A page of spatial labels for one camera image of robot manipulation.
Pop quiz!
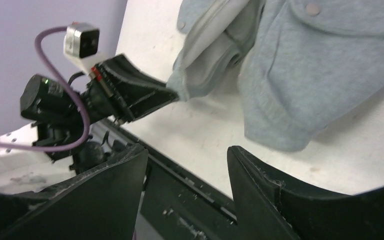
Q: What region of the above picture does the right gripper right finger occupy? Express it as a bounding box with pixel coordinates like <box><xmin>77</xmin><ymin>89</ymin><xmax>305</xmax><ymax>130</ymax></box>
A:
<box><xmin>227</xmin><ymin>146</ymin><xmax>384</xmax><ymax>240</ymax></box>

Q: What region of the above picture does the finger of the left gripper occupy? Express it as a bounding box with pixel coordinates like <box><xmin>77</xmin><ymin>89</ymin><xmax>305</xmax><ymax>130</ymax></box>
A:
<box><xmin>112</xmin><ymin>84</ymin><xmax>179</xmax><ymax>124</ymax></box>
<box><xmin>97</xmin><ymin>53</ymin><xmax>168</xmax><ymax>92</ymax></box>

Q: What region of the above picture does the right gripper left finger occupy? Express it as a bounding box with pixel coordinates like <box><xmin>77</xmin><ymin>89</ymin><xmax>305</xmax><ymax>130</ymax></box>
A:
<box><xmin>0</xmin><ymin>144</ymin><xmax>148</xmax><ymax>240</ymax></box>

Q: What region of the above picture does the grey zip-up jacket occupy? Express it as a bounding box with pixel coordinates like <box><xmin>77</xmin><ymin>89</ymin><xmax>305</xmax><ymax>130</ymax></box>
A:
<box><xmin>167</xmin><ymin>0</ymin><xmax>384</xmax><ymax>152</ymax></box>

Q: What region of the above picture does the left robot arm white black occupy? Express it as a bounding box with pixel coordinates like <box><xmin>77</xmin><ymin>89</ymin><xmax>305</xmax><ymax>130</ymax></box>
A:
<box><xmin>0</xmin><ymin>53</ymin><xmax>179</xmax><ymax>194</ymax></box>

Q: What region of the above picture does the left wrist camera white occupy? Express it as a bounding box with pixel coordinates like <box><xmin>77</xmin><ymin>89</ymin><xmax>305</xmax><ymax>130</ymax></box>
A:
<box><xmin>63</xmin><ymin>22</ymin><xmax>108</xmax><ymax>75</ymax></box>

